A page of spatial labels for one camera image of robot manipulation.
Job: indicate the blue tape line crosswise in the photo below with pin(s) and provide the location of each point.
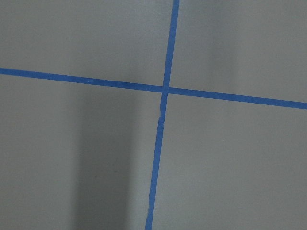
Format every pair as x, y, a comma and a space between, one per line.
154, 88

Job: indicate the blue tape line lengthwise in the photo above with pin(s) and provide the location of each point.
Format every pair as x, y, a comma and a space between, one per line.
161, 120

